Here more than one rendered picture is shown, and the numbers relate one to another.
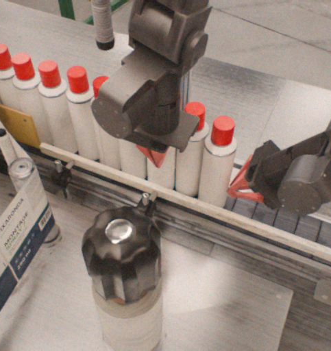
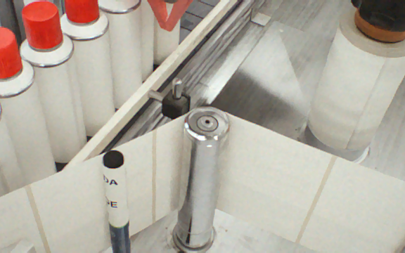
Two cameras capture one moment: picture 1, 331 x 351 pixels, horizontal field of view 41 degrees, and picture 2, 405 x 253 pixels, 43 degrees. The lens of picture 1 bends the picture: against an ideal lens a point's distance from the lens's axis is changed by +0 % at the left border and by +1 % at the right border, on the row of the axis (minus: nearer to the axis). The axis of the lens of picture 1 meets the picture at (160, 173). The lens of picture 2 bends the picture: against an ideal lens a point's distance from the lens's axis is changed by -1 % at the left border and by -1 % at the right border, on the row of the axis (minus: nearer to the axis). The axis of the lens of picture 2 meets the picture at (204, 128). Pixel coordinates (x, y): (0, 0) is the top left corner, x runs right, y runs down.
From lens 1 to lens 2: 0.65 m
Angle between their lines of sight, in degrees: 55
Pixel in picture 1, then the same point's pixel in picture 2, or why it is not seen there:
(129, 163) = (111, 95)
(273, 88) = not seen: outside the picture
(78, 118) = (36, 111)
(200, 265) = (247, 78)
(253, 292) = (278, 45)
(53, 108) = (5, 138)
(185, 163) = (150, 22)
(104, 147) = (79, 115)
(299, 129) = not seen: outside the picture
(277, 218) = (191, 12)
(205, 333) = not seen: hidden behind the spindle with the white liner
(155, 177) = (138, 76)
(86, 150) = (50, 162)
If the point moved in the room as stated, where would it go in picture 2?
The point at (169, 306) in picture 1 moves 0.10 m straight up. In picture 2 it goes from (298, 109) to (316, 53)
